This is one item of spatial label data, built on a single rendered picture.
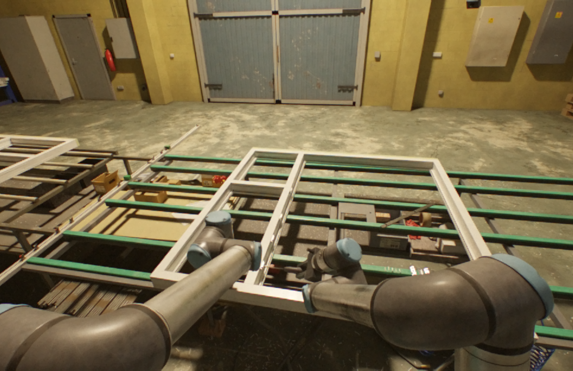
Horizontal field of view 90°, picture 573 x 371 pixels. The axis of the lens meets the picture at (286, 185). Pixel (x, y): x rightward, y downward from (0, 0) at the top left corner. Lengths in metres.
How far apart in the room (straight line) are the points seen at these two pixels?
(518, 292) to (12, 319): 0.72
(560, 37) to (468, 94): 1.73
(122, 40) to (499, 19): 8.35
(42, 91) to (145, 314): 10.23
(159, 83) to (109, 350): 8.08
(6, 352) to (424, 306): 0.55
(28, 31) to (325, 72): 7.36
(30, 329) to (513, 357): 0.69
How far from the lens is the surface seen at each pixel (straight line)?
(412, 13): 7.02
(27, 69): 10.69
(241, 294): 1.29
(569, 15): 8.18
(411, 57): 7.09
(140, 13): 8.35
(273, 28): 7.39
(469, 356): 0.65
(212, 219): 1.04
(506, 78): 8.18
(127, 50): 8.92
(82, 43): 9.97
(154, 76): 8.43
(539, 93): 8.58
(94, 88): 10.15
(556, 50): 8.22
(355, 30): 7.26
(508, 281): 0.58
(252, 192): 1.98
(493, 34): 7.69
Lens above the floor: 1.90
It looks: 30 degrees down
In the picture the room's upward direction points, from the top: 2 degrees counter-clockwise
